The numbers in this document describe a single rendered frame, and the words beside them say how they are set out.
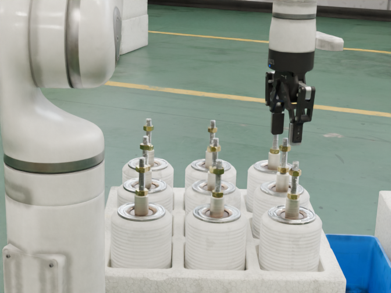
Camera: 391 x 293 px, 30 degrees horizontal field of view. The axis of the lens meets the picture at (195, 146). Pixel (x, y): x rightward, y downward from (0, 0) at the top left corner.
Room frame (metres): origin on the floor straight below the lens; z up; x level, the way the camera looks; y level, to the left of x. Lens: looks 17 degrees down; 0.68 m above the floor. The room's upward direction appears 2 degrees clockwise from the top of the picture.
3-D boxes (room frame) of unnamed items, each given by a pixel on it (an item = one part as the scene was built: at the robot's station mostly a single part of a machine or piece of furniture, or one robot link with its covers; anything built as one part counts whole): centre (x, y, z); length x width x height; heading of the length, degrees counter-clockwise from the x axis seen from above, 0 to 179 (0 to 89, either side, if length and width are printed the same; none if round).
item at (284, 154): (1.18, -0.15, 0.31); 0.01 x 0.01 x 0.08
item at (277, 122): (1.22, -0.14, 0.36); 0.02 x 0.01 x 0.04; 110
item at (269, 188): (1.18, -0.15, 0.25); 0.08 x 0.08 x 0.01
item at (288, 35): (1.19, -0.17, 0.53); 0.11 x 0.09 x 0.06; 110
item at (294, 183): (1.07, -0.15, 0.30); 0.01 x 0.01 x 0.08
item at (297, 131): (1.14, -0.17, 0.37); 0.03 x 0.01 x 0.05; 20
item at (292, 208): (1.07, -0.15, 0.26); 0.02 x 0.02 x 0.03
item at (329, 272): (1.18, -0.03, 0.09); 0.39 x 0.39 x 0.18; 2
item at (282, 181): (1.18, -0.15, 0.26); 0.02 x 0.02 x 0.03
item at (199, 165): (1.30, -0.03, 0.25); 0.08 x 0.08 x 0.01
